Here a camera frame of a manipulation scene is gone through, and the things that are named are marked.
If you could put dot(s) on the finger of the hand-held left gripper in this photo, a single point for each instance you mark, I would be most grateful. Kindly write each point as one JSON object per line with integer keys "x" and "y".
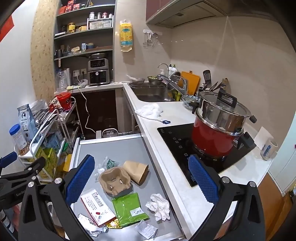
{"x": 8, "y": 158}
{"x": 32, "y": 168}

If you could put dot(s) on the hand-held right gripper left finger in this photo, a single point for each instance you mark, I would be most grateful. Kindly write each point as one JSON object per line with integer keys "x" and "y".
{"x": 79, "y": 178}

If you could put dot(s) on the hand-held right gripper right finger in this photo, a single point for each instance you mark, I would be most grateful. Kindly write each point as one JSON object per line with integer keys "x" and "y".
{"x": 203, "y": 180}

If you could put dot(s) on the green foil packet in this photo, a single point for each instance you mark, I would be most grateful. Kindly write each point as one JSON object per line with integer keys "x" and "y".
{"x": 129, "y": 208}

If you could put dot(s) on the yellow green box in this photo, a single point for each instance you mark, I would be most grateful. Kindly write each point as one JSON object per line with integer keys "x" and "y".
{"x": 47, "y": 160}

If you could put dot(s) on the plastic jar blue lid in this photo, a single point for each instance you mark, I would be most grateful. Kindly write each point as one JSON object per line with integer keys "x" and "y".
{"x": 18, "y": 139}

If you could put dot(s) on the white red medicine box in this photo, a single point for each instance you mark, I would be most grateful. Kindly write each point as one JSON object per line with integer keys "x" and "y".
{"x": 97, "y": 206}

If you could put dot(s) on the brown cardboard cup carrier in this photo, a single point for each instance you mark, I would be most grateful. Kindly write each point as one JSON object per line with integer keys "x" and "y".
{"x": 113, "y": 180}

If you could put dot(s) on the clear green printed wrapper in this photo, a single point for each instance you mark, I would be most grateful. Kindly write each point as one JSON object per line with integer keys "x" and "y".
{"x": 111, "y": 164}

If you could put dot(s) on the blue white coffee bag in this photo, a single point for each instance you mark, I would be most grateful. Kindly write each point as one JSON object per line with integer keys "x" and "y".
{"x": 24, "y": 120}

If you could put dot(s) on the silver blister pack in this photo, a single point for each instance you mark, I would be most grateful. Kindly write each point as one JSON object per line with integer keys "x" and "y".
{"x": 86, "y": 220}

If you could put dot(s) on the red cooking pot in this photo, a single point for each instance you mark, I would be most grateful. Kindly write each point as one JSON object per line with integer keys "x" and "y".
{"x": 212, "y": 136}

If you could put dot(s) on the black induction cooktop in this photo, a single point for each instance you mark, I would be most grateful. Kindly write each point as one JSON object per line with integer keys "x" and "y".
{"x": 175, "y": 143}

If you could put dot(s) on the crumpled white tissue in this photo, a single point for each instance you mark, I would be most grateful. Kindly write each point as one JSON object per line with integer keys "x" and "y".
{"x": 159, "y": 206}

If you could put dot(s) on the small white appliance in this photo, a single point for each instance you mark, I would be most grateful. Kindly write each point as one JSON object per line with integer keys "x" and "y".
{"x": 108, "y": 134}

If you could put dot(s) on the gold foil wrapper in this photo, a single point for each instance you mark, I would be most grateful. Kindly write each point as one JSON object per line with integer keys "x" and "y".
{"x": 113, "y": 224}

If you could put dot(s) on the brown paper bag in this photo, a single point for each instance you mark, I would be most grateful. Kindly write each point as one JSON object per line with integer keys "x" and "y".
{"x": 136, "y": 172}

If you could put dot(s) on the white trolley rack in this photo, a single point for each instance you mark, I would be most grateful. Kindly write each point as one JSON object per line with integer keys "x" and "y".
{"x": 60, "y": 118}

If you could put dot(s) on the stainless steel steamer pot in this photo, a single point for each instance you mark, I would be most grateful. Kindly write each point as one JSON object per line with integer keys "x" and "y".
{"x": 219, "y": 118}

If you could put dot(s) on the small blue clip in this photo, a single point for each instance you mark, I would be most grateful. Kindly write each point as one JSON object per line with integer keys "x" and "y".
{"x": 166, "y": 121}

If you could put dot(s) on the white mug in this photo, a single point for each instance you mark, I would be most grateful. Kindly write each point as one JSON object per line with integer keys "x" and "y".
{"x": 269, "y": 148}

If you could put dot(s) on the red snack bag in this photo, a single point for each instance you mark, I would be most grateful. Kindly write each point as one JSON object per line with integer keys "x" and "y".
{"x": 63, "y": 100}

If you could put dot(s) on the white paper card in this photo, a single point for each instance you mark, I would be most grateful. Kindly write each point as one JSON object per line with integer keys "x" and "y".
{"x": 261, "y": 134}

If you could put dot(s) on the small white sachet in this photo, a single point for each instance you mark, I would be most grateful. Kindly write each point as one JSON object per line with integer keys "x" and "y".
{"x": 145, "y": 229}

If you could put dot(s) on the glass pot lid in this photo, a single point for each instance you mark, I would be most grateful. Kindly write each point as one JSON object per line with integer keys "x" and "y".
{"x": 217, "y": 99}

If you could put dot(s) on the patterned ceramic bowl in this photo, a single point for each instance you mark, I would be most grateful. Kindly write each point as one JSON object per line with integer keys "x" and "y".
{"x": 189, "y": 99}

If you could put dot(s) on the white cloth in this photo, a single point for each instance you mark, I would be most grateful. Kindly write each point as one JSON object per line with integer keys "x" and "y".
{"x": 150, "y": 111}

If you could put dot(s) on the large clear water bottle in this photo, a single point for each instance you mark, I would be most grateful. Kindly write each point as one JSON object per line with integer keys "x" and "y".
{"x": 61, "y": 81}

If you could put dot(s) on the wooden cutting board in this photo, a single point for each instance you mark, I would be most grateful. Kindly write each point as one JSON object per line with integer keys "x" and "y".
{"x": 227, "y": 87}

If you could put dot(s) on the orange cutting board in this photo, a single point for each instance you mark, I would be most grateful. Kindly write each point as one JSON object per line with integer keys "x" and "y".
{"x": 192, "y": 81}

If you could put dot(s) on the stainless steel sink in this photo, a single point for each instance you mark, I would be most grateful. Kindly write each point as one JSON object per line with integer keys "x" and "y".
{"x": 148, "y": 93}

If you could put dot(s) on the chrome kitchen faucet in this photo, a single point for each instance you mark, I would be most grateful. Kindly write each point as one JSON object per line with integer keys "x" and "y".
{"x": 175, "y": 81}

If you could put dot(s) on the black slotted spatula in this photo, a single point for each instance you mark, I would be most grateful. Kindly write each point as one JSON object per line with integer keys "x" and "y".
{"x": 207, "y": 76}

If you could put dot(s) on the steel bowl with greens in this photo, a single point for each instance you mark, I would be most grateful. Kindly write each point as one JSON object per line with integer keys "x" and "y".
{"x": 154, "y": 80}

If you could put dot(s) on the white soap bottle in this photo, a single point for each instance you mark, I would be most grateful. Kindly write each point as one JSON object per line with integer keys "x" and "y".
{"x": 170, "y": 70}

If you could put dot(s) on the thin chrome tap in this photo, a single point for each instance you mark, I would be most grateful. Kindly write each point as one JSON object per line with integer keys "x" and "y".
{"x": 163, "y": 64}

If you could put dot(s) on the yellow jar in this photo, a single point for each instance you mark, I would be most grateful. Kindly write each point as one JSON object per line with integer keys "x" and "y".
{"x": 71, "y": 28}

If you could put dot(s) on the yellow hanging bag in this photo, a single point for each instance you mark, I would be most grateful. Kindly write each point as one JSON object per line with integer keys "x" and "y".
{"x": 126, "y": 34}

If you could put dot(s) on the white storage basket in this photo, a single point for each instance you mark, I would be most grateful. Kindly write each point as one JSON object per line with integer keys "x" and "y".
{"x": 100, "y": 23}

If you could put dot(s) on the range hood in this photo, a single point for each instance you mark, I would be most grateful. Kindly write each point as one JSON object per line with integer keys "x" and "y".
{"x": 185, "y": 14}

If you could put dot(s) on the red wall poster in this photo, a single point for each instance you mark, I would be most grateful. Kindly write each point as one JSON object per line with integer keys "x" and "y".
{"x": 5, "y": 27}

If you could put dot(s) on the grey wall shelf unit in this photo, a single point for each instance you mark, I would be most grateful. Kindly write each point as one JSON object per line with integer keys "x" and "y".
{"x": 83, "y": 31}

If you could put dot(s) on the wall hook rack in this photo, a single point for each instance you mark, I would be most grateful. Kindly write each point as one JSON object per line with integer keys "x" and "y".
{"x": 150, "y": 37}

